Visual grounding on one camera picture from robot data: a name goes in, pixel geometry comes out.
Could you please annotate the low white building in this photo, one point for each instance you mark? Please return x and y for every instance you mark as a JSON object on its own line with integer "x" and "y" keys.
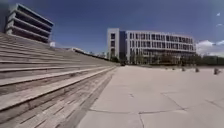
{"x": 76, "y": 50}

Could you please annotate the white building with window rows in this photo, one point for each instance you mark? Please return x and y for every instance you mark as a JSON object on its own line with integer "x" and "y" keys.
{"x": 153, "y": 45}

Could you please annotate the pale stone slab plaza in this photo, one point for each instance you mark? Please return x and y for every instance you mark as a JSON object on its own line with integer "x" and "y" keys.
{"x": 156, "y": 93}

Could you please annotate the wide grey stone steps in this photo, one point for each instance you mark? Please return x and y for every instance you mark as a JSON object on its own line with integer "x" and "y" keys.
{"x": 36, "y": 76}

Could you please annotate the row of stone bollards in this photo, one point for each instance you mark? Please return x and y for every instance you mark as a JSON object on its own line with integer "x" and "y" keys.
{"x": 196, "y": 69}

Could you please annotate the grey building with horizontal bands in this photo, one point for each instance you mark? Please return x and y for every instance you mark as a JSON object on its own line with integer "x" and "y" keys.
{"x": 28, "y": 23}

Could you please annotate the row of trees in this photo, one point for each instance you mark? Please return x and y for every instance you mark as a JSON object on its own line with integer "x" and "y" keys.
{"x": 210, "y": 60}

